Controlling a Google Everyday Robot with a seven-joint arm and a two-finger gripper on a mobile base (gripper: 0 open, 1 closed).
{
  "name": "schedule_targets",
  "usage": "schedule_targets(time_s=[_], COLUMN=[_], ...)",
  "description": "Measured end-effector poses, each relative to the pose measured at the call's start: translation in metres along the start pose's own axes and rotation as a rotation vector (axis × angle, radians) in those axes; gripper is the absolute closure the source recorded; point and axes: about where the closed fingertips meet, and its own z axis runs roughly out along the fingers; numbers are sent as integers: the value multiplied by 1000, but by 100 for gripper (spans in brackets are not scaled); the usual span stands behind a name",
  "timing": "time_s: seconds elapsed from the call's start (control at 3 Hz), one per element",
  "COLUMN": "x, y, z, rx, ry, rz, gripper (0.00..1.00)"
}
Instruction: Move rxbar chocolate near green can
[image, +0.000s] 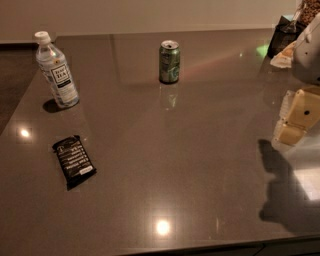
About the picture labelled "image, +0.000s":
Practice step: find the black rxbar chocolate wrapper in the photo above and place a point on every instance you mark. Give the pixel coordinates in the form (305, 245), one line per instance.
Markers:
(74, 161)

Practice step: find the granola snack bag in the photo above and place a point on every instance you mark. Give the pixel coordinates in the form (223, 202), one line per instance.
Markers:
(309, 9)

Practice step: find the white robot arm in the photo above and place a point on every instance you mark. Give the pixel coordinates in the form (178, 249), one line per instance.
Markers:
(306, 56)

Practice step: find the light snack packet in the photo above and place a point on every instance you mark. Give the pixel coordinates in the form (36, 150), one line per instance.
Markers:
(284, 58)

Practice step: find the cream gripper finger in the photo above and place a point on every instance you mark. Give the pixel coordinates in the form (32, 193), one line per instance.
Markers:
(299, 112)

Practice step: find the green soda can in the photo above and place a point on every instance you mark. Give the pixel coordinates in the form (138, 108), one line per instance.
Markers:
(169, 62)

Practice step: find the clear plastic water bottle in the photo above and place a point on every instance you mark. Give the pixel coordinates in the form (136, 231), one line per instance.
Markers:
(53, 65)

